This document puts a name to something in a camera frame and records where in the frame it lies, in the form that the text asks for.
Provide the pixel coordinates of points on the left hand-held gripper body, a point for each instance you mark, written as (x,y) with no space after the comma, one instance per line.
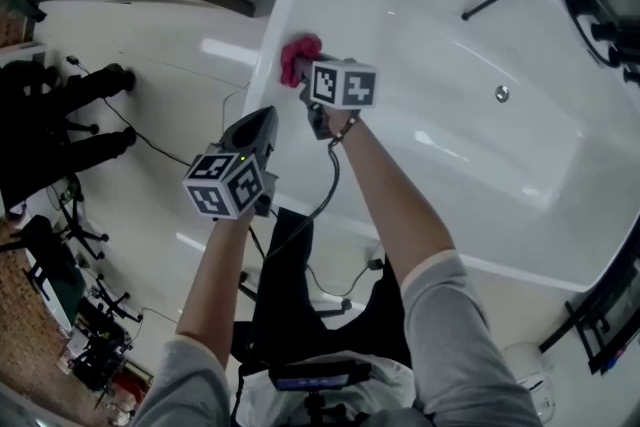
(220,190)

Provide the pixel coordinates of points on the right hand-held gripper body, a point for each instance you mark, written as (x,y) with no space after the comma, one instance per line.
(345,85)

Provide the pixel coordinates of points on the red cleaning cloth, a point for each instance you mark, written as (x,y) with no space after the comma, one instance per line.
(295,52)

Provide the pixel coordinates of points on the white bathtub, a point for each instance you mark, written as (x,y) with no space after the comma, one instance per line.
(450,165)

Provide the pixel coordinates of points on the person's left forearm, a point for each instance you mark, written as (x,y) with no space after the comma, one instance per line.
(215,280)

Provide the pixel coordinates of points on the person's right forearm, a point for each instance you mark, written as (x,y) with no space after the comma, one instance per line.
(395,205)

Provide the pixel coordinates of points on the person's black trousers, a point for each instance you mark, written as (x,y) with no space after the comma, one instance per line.
(285,305)

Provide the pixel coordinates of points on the chrome overflow drain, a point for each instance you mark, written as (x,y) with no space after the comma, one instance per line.
(502,93)

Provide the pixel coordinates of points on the black tripod equipment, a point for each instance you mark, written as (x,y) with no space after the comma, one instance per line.
(102,350)

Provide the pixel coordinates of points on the black faucet mixer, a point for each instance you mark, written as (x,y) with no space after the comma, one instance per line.
(625,57)

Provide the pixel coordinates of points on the grey long-sleeved shirt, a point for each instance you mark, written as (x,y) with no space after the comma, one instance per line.
(450,355)

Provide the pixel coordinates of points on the black metal stand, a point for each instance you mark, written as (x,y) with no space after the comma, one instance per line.
(600,325)

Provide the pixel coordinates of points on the black chest camera mount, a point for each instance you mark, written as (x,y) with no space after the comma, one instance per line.
(315,377)

